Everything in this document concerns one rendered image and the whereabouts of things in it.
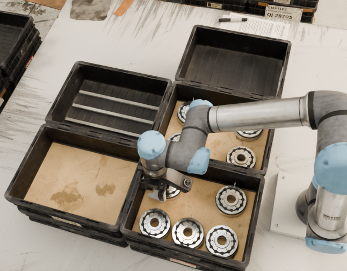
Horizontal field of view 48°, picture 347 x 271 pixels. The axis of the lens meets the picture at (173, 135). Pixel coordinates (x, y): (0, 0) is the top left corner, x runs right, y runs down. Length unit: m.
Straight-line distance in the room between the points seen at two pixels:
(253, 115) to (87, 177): 0.68
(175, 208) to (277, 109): 0.53
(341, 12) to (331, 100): 2.34
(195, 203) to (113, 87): 0.60
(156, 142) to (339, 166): 0.45
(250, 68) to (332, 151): 0.86
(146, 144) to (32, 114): 0.88
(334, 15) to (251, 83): 1.70
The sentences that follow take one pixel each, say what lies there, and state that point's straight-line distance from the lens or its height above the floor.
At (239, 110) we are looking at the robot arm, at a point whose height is 1.23.
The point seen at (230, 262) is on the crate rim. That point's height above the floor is 0.93.
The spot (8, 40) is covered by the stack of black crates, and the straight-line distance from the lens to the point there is 2.65.
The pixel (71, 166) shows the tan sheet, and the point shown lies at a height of 0.83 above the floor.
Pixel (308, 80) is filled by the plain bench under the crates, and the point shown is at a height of 0.70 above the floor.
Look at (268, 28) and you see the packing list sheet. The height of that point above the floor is 0.70.
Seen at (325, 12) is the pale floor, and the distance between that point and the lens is 3.24.
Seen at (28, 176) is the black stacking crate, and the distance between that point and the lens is 1.46.
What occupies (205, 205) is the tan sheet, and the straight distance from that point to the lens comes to 1.35.
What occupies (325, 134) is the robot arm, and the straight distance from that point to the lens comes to 0.92.
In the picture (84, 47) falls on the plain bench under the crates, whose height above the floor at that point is 0.70.
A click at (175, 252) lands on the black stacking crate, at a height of 0.84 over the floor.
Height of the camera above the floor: 2.10
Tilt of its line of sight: 60 degrees down
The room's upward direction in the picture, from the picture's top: 5 degrees counter-clockwise
